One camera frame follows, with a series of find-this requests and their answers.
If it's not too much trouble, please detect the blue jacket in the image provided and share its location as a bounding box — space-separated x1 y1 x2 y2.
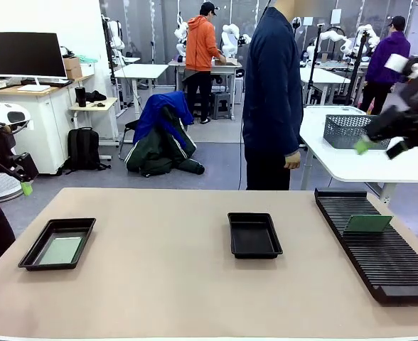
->
133 91 195 150

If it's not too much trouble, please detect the black plastic ESD tray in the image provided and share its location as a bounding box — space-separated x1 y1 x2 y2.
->
18 217 97 272
227 212 284 259

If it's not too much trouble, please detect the black chair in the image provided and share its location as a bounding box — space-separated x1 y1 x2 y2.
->
118 119 142 161

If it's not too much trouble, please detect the black slotted PCB rack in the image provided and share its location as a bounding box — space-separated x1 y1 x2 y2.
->
314 187 418 305

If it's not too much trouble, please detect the white round floor fan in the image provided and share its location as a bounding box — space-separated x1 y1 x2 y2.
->
0 170 26 204

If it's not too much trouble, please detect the person in orange hoodie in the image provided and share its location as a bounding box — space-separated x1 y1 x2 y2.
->
181 1 227 125

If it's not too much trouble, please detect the grey plastic mesh basket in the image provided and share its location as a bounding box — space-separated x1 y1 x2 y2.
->
323 114 391 150

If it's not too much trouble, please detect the white table with clipped corners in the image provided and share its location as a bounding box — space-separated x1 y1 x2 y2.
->
299 105 418 204

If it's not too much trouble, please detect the black tumbler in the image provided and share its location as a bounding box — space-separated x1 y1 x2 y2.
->
75 86 88 108

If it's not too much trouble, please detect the person in navy jacket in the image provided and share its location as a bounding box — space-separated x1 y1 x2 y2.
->
242 0 304 191

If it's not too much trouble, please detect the dark jacket with white stripes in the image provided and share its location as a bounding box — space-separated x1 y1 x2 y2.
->
124 106 206 178

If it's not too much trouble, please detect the black monitor white stand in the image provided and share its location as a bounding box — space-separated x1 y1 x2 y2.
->
0 31 68 92

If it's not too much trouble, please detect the white cabinet desk wooden top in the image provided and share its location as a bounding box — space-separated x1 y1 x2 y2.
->
0 74 96 175

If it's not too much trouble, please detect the small white wood-top table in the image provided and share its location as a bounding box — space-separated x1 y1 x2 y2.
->
68 97 122 161

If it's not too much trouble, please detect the white background table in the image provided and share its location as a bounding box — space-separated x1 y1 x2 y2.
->
299 65 352 107
113 63 170 120
168 58 244 120

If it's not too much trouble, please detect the person's left forearm navy sleeve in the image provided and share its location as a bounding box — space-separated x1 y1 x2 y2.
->
282 106 301 157

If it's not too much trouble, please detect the light grey step stool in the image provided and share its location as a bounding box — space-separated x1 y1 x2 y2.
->
211 91 234 121

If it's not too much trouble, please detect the black backpack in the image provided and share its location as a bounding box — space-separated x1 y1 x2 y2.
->
65 126 111 175

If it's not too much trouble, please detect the small brown cardboard box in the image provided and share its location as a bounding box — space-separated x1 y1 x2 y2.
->
62 55 84 80

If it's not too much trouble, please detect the person in purple hoodie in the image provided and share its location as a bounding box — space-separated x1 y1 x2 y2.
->
358 16 412 115

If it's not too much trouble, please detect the green perforated circuit board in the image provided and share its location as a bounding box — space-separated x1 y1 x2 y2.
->
38 237 84 266
343 215 394 234

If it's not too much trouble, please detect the black keyboard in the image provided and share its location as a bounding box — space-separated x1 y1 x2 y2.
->
20 78 74 88

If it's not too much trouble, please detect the person's left hand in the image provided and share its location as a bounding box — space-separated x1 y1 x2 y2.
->
283 151 302 171

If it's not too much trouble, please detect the black pouch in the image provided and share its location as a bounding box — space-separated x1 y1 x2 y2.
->
85 90 107 104

